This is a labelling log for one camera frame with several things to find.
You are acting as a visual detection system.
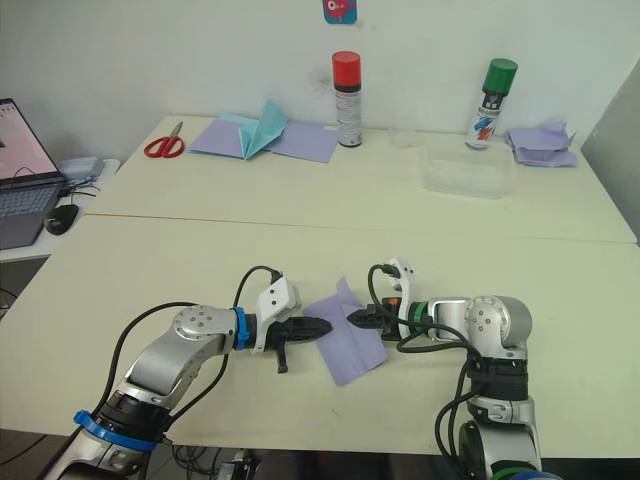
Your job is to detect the flat purple paper sheet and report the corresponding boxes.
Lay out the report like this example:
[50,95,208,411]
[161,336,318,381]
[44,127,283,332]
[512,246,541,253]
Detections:
[187,117,251,161]
[264,119,339,164]

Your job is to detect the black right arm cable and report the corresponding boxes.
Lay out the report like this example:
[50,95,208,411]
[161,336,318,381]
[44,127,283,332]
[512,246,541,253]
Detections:
[368,263,481,459]

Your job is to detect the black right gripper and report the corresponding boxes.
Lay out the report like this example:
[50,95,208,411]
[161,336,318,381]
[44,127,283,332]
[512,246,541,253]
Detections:
[346,297,402,343]

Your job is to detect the grey laptop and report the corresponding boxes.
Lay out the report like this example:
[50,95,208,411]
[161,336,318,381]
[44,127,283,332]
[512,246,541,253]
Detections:
[0,97,69,251]

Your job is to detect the blue grey pouch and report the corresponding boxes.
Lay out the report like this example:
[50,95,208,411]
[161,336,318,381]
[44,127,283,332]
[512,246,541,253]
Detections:
[58,155,106,182]

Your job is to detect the black computer mouse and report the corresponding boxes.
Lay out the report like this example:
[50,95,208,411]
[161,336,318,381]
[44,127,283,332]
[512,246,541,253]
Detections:
[44,203,81,236]

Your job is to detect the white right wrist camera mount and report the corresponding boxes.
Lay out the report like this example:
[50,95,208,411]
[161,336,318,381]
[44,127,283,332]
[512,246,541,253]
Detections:
[387,257,418,341]

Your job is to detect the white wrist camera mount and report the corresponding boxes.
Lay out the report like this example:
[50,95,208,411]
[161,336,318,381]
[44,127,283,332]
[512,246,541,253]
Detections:
[249,277,302,356]
[387,257,418,341]

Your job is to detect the teal folded paper airplane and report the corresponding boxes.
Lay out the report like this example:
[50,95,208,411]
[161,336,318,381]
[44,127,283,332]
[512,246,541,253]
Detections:
[238,98,290,162]

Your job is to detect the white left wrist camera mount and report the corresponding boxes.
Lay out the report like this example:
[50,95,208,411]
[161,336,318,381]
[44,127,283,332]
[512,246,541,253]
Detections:
[249,277,302,356]

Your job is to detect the green capped spray can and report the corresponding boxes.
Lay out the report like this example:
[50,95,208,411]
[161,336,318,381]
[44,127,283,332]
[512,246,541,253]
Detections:
[464,58,519,151]

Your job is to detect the small clear plastic cup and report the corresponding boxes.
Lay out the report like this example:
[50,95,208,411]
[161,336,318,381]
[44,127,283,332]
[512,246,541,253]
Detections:
[388,127,416,150]

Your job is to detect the black laptop cable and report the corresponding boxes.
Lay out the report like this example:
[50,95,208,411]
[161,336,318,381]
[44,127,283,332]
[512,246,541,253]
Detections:
[58,179,97,200]

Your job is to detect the purple paper sheet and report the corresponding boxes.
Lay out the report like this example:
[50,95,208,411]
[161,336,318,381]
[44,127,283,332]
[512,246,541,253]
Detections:
[187,117,251,161]
[303,276,390,388]
[264,119,339,164]

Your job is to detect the pile of crumpled purple papers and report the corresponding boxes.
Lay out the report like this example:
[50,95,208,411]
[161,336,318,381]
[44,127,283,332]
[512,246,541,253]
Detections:
[504,121,581,169]

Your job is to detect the grey partition panel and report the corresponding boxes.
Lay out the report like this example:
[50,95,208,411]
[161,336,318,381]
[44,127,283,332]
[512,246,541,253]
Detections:
[579,59,640,246]

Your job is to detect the light blue paper sheet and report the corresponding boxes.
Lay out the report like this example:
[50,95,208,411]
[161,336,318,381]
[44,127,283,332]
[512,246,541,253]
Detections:
[213,113,262,127]

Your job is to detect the red capped spray can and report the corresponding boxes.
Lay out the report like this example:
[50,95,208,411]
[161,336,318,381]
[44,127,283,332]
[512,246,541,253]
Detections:
[331,50,363,148]

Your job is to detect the clear plastic container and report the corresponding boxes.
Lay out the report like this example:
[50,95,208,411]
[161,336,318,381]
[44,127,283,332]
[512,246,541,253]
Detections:
[419,142,517,200]

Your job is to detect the red handled scissors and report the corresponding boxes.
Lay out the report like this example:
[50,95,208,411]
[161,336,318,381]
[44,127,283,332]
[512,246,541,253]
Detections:
[143,121,186,160]

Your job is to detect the blue and pink wall sticker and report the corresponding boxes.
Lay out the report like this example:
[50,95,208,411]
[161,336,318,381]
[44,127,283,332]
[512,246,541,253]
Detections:
[322,0,359,26]

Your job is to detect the tangled black cable bundle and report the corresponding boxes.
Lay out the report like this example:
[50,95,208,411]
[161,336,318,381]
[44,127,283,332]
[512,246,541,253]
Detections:
[164,442,264,480]

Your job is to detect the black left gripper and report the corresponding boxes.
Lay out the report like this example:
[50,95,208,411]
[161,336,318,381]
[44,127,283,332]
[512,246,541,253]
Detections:
[262,316,334,375]

